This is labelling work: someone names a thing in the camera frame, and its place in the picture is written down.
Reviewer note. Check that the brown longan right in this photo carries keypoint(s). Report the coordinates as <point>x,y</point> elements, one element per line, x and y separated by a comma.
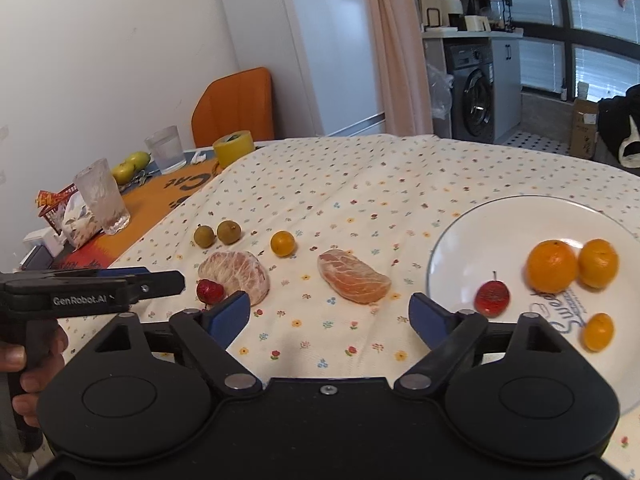
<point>229,232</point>

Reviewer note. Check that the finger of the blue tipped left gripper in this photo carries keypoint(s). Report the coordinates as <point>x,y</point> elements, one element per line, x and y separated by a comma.
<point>110,273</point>

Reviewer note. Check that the small yellow kumquat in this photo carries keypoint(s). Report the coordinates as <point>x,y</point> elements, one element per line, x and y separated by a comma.
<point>283,244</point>
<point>598,333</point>

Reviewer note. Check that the large orange mandarin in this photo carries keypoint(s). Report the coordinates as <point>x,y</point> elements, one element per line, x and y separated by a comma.
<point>551,267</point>

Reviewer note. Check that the floral cream tablecloth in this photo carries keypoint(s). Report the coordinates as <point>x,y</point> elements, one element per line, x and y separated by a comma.
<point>386,201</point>

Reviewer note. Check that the black jacket on chair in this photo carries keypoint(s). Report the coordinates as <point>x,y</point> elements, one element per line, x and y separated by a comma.
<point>618,131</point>

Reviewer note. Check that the red crabapple with stem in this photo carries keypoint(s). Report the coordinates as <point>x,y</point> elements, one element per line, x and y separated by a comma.
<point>492,298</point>

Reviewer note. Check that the peeled orange segment piece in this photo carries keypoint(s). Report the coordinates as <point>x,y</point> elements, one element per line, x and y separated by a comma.
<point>351,278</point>

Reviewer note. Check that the white kitchen counter cabinet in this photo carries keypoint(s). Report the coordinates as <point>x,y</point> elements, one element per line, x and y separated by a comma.
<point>505,54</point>

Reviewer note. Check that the orange chair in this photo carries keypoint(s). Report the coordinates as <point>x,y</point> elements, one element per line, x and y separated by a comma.
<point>240,101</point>

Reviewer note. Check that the red crabapple small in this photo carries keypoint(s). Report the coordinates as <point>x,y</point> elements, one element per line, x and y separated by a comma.
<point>209,292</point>

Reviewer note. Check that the green apple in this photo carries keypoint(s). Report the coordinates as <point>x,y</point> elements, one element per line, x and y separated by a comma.
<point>123,173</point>
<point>139,160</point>

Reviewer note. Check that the grey washing machine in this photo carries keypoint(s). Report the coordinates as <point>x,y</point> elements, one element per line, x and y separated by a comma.
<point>472,111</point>

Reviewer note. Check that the frosted textured glass near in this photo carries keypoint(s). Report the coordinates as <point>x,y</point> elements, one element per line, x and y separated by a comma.
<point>100,191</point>

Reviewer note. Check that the orange cat table mat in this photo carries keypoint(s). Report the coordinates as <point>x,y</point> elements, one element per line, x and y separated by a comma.
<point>148,205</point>

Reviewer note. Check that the brown longan left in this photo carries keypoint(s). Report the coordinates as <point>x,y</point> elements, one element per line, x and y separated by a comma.
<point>204,237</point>

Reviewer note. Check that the pink curtain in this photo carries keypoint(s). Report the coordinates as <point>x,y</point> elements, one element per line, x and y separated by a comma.
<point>401,67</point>

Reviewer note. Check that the clear drinking glass far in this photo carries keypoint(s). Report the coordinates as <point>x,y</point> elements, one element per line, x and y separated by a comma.
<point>166,149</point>

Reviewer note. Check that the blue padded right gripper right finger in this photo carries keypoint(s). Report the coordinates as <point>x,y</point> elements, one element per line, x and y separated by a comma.
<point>451,338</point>

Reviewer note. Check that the white charger adapter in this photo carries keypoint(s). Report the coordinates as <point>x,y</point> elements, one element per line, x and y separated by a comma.
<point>47,238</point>

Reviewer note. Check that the brown longan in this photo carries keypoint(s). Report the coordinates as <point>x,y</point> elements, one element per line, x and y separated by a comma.
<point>229,232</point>
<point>204,237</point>

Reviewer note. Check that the cardboard box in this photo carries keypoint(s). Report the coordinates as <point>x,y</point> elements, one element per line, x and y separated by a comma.
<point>583,138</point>

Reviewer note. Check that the white refrigerator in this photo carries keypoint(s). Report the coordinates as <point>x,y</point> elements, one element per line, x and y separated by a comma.
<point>322,61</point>

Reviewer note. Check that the peeled citrus half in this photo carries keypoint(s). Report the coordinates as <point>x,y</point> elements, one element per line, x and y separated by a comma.
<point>237,272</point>

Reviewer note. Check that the yellow tape roll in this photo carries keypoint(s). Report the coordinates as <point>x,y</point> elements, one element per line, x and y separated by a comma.
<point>231,148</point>

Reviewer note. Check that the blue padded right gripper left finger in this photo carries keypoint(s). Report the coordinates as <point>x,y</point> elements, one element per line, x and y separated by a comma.
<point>204,338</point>

